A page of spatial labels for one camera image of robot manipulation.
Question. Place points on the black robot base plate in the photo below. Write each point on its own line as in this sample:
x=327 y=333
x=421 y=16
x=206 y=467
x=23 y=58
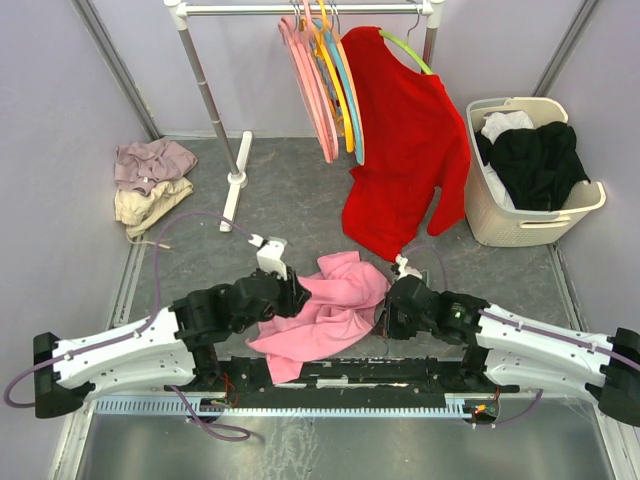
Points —
x=350 y=382

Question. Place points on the pink t shirt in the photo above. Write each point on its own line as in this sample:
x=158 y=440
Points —
x=341 y=311

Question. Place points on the light blue hanger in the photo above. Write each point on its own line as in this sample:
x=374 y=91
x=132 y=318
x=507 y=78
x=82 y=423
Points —
x=350 y=95

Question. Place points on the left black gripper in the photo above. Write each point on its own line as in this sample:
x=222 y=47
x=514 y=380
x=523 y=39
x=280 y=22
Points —
x=295 y=297

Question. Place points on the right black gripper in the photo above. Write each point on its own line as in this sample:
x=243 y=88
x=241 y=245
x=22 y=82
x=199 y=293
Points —
x=386 y=326

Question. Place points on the yellow hanger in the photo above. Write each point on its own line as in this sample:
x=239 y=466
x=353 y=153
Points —
x=341 y=113

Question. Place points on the beige crumpled garment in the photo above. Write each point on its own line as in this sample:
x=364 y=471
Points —
x=138 y=212

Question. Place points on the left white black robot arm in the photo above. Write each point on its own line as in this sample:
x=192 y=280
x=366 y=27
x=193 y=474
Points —
x=174 y=348

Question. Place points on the mauve crumpled garment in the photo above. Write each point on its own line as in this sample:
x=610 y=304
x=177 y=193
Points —
x=140 y=167

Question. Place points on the light blue cable duct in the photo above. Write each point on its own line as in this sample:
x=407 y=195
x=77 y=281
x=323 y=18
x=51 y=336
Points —
x=454 y=408

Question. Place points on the cream laundry basket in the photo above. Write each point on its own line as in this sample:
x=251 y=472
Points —
x=495 y=225

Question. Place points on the pink hanger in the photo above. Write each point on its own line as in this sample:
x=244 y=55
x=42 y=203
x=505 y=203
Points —
x=310 y=100
x=322 y=95

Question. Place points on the black garment in basket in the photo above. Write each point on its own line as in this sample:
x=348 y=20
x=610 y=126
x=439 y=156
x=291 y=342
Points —
x=538 y=167

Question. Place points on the white garment in basket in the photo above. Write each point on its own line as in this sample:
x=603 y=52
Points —
x=495 y=124

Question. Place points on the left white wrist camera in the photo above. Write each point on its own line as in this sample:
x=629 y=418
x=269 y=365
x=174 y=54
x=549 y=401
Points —
x=269 y=255

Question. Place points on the white metal clothes rack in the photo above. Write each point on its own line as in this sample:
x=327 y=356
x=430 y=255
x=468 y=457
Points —
x=302 y=11

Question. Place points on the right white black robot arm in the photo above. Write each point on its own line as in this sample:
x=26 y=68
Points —
x=504 y=350

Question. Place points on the lime green hanger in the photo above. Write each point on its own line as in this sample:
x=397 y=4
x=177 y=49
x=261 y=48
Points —
x=406 y=48

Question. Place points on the red t shirt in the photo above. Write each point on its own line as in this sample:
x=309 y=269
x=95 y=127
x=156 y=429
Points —
x=417 y=155

